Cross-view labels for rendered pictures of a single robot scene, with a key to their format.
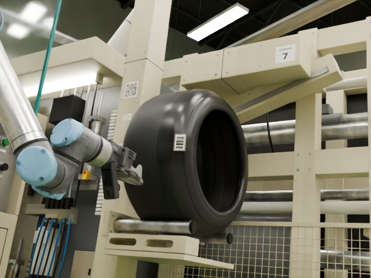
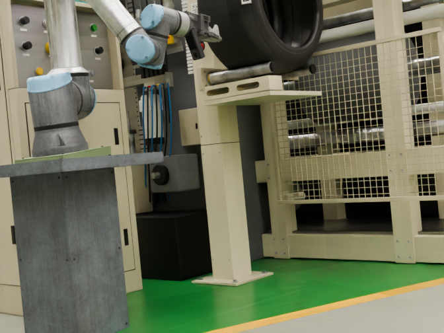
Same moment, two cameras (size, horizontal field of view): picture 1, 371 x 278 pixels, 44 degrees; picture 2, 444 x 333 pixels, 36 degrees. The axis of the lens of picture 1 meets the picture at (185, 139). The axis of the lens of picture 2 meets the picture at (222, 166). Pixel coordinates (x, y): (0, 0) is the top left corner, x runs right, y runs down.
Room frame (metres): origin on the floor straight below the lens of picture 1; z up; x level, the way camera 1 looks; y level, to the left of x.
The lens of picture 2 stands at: (-1.11, -0.18, 0.57)
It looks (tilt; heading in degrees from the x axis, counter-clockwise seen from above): 1 degrees down; 8
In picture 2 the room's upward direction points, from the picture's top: 5 degrees counter-clockwise
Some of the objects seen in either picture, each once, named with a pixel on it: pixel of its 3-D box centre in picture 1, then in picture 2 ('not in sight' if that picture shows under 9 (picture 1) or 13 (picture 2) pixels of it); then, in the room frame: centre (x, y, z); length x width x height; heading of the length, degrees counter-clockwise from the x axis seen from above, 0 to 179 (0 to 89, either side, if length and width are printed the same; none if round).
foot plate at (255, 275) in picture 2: not in sight; (232, 276); (1.95, 0.23, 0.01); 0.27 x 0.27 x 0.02; 56
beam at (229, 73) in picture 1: (247, 72); not in sight; (2.00, -0.26, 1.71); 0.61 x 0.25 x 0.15; 56
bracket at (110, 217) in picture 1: (138, 230); (230, 80); (1.92, 0.15, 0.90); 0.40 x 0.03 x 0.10; 146
